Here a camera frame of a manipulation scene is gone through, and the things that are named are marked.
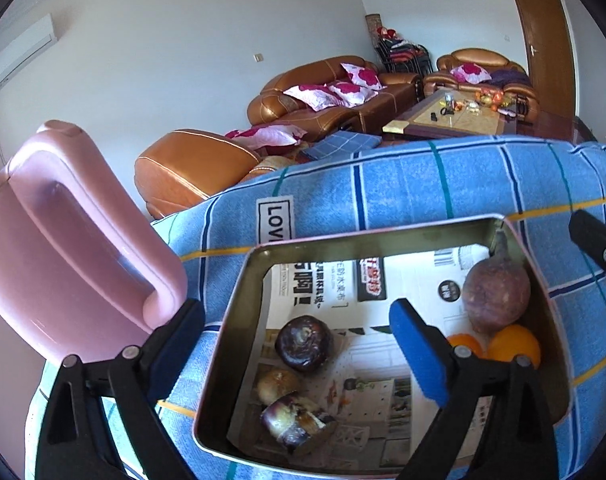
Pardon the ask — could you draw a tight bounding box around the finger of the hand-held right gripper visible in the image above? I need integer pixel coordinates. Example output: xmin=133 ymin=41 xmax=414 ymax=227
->
xmin=569 ymin=209 xmax=606 ymax=321

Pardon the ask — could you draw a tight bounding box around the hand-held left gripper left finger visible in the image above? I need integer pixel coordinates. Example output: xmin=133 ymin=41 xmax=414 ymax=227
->
xmin=35 ymin=299 xmax=206 ymax=480

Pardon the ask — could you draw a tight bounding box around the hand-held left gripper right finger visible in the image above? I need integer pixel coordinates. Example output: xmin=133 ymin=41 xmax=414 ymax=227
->
xmin=389 ymin=298 xmax=564 ymax=480

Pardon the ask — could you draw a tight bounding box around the orange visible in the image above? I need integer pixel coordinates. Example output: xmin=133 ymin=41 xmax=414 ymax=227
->
xmin=485 ymin=325 xmax=542 ymax=368
xmin=447 ymin=334 xmax=485 ymax=361

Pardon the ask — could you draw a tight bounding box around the pink metal tin box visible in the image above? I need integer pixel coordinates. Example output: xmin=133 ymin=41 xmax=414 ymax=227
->
xmin=193 ymin=214 xmax=572 ymax=480

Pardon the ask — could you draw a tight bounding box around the large reddish round vegetable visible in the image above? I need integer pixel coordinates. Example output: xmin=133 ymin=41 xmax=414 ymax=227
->
xmin=462 ymin=230 xmax=532 ymax=336

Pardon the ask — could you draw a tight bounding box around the dark purple mangosteen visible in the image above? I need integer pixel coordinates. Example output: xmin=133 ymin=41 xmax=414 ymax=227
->
xmin=274 ymin=315 xmax=334 ymax=373

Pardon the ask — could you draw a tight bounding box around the printed paper liner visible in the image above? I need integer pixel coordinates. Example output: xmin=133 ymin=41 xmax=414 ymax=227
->
xmin=228 ymin=245 xmax=534 ymax=466

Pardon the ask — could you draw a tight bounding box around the blue plaid blanket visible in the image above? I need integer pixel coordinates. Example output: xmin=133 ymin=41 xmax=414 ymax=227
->
xmin=25 ymin=137 xmax=606 ymax=480

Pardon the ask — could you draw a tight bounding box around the brown leather armchair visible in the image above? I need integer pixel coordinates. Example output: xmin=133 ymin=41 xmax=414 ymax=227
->
xmin=423 ymin=48 xmax=540 ymax=123
xmin=134 ymin=129 xmax=264 ymax=218

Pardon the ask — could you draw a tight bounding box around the cluster of small table items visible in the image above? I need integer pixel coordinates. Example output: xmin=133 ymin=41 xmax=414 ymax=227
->
xmin=435 ymin=91 xmax=521 ymax=118

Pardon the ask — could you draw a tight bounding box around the wooden coffee table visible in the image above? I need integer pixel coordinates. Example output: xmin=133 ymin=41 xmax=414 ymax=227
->
xmin=382 ymin=89 xmax=528 ymax=140

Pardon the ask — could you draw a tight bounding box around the purple cloth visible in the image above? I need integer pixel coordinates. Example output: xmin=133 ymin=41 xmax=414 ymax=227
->
xmin=485 ymin=69 xmax=531 ymax=88

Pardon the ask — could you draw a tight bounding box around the brown wooden door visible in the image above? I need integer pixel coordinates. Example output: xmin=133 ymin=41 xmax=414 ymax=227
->
xmin=509 ymin=0 xmax=578 ymax=118

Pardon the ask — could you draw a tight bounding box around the brown patterned cushion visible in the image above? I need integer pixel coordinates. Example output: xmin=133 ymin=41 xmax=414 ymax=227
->
xmin=243 ymin=152 xmax=308 ymax=181

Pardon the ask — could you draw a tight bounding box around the pink floral pillow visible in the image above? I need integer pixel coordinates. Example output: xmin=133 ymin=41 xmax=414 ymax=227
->
xmin=328 ymin=80 xmax=378 ymax=108
xmin=342 ymin=62 xmax=388 ymax=92
xmin=450 ymin=63 xmax=492 ymax=84
xmin=283 ymin=85 xmax=341 ymax=112

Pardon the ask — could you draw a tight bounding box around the folded blue plaid cloth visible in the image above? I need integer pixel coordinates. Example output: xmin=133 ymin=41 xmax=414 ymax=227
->
xmin=300 ymin=131 xmax=384 ymax=161

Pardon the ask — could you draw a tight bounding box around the stack of dark chairs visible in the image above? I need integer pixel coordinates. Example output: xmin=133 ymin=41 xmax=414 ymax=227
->
xmin=375 ymin=35 xmax=431 ymax=75

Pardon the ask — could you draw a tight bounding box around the long brown leather sofa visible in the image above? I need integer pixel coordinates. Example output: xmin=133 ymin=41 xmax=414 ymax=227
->
xmin=246 ymin=55 xmax=426 ymax=136

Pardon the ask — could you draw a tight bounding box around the white wall air conditioner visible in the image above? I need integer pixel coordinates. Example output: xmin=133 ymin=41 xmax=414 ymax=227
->
xmin=0 ymin=12 xmax=58 ymax=101

